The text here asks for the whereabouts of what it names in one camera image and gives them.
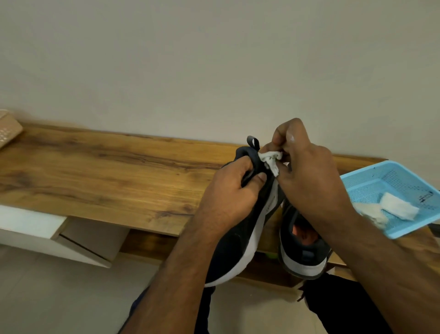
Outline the person's left hand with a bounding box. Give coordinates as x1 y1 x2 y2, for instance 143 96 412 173
194 155 268 238

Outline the person's right hand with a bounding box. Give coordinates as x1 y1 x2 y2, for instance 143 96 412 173
258 118 355 234

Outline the used wipe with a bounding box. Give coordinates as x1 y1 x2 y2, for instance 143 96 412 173
352 202 389 229

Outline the person's left forearm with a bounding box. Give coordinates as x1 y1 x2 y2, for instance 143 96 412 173
118 220 234 334

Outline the person's right forearm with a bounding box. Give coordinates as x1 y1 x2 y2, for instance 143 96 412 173
323 213 440 334

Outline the blue plastic basket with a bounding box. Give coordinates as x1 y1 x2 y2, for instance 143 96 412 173
339 160 440 240

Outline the wooden table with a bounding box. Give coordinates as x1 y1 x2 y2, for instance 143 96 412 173
0 122 440 289

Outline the white drawer unit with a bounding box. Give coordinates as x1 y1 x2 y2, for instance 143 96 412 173
0 205 130 269

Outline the beige perforated basket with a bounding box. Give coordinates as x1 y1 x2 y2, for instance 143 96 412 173
0 109 24 149

